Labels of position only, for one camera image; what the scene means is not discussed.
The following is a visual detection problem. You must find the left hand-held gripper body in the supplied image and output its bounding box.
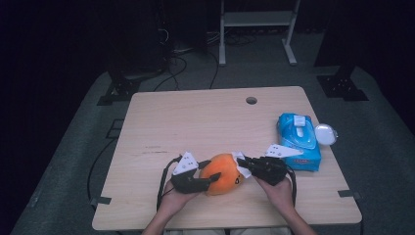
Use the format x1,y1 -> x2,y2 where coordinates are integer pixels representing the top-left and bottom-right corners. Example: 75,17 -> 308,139
170,151 -> 213,194

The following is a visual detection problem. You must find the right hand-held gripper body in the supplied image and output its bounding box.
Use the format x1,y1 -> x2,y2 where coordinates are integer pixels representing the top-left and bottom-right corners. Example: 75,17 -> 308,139
249,143 -> 304,186

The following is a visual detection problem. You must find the white wet wipe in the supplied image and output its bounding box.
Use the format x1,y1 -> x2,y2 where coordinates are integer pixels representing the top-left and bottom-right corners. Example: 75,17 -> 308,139
230,151 -> 253,179

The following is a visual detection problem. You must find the orange plush toy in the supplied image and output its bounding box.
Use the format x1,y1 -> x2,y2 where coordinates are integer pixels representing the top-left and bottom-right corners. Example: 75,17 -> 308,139
199,153 -> 246,196

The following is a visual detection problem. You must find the blue wet wipes pack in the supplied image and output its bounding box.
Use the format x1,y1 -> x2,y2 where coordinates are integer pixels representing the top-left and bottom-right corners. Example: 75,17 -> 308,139
276,112 -> 322,172

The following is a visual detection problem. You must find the person's left hand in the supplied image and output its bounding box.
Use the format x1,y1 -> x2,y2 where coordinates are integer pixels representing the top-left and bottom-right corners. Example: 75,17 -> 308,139
159,179 -> 201,216

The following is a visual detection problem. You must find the person's right hand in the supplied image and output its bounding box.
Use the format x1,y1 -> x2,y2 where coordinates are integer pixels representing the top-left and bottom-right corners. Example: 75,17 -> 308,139
254,175 -> 295,214

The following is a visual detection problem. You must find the white round plastic lid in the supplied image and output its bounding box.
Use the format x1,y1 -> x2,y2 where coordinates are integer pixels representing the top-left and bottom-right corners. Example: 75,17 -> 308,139
314,122 -> 339,146

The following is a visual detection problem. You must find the grey tape piece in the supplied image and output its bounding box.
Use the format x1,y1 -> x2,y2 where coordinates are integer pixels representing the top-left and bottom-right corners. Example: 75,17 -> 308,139
90,195 -> 113,208
337,189 -> 362,201

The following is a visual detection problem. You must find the black floor stand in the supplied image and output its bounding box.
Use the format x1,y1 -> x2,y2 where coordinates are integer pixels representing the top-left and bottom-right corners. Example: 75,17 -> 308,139
96,62 -> 164,107
314,62 -> 370,102

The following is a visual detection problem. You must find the white metal stand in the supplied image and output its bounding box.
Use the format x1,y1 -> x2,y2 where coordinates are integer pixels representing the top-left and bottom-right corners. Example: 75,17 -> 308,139
218,0 -> 301,67

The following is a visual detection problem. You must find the dark equipment box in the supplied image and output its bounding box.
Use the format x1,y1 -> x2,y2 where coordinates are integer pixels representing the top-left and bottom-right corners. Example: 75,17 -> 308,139
153,0 -> 209,55

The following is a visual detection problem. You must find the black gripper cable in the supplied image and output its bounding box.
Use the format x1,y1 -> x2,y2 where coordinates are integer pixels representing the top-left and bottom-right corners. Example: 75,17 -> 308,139
156,156 -> 182,212
287,165 -> 298,209

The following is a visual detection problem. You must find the black floor cable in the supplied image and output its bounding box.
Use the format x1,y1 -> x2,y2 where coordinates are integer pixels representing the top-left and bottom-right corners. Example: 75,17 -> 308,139
86,138 -> 118,202
208,50 -> 220,90
153,55 -> 189,92

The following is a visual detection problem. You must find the bundle of dark cables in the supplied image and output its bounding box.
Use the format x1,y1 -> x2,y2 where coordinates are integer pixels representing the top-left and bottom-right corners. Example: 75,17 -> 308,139
224,32 -> 258,47

